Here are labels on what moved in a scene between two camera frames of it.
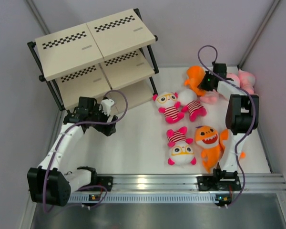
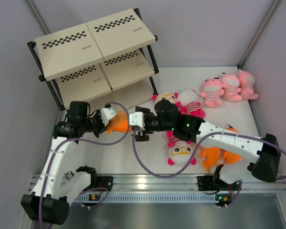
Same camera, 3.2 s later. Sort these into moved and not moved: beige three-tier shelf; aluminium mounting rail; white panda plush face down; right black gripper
Moved: right black gripper
Not moved: beige three-tier shelf; aluminium mounting rail; white panda plush face down
